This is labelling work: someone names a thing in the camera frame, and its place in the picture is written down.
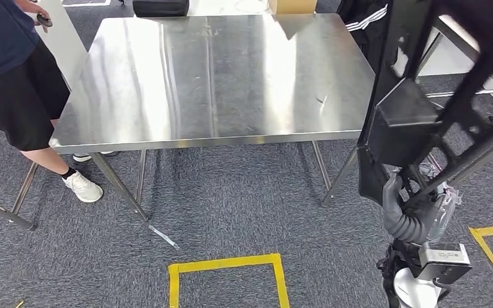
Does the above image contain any stainless steel side table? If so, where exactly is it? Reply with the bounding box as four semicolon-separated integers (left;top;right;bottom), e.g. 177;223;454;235
0;161;40;232

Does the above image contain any black plastic frame part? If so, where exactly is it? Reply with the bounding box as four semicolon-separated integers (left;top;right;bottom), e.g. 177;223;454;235
357;0;493;210

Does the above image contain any brown cardboard box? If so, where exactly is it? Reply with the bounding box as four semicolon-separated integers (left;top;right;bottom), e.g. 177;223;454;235
268;0;318;15

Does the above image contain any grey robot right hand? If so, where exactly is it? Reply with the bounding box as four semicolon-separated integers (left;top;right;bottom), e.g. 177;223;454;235
382;174;461;244

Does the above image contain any clear tape strip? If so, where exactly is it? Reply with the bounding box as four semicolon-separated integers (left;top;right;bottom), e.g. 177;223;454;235
148;224;180;251

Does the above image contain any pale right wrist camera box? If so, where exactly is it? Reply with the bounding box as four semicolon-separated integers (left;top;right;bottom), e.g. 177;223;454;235
417;241;474;282

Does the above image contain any stainless steel workbench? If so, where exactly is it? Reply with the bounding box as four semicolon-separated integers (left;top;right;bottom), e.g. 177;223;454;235
48;12;377;223

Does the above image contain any person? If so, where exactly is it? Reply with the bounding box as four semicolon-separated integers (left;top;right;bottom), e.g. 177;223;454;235
0;0;104;204
336;0;401;75

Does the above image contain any black zip case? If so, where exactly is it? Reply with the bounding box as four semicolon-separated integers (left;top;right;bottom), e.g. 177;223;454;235
132;0;191;18

